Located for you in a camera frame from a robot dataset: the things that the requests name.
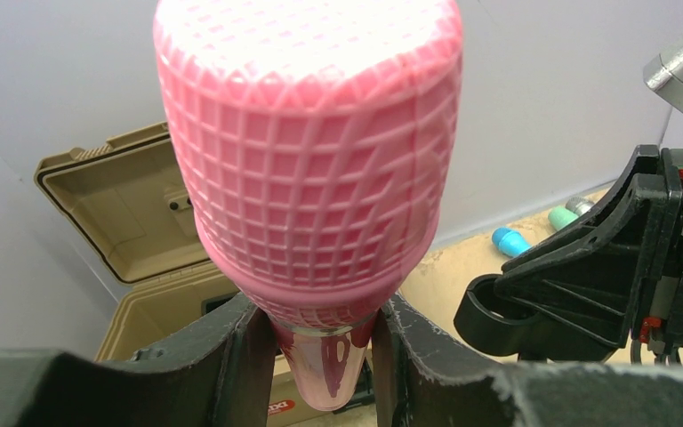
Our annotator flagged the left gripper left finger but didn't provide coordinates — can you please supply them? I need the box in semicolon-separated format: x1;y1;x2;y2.
0;295;277;426

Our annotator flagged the tan plastic tool case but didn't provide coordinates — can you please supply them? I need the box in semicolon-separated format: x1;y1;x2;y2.
33;120;378;427

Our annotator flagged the blue microphone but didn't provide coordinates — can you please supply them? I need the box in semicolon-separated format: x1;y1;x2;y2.
491;227;532;258

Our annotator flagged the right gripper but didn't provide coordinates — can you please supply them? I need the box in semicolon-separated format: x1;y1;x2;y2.
494;145;683;361

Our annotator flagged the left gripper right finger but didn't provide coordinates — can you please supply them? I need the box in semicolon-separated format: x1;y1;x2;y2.
373;295;683;426

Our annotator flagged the silver grey microphone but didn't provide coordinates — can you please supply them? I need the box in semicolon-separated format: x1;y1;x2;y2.
565;196;595;216

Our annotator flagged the mint green microphone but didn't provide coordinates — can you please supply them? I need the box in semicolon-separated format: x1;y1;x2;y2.
547;206;579;231

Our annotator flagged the pink toy microphone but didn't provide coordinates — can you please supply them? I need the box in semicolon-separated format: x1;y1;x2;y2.
153;1;463;411

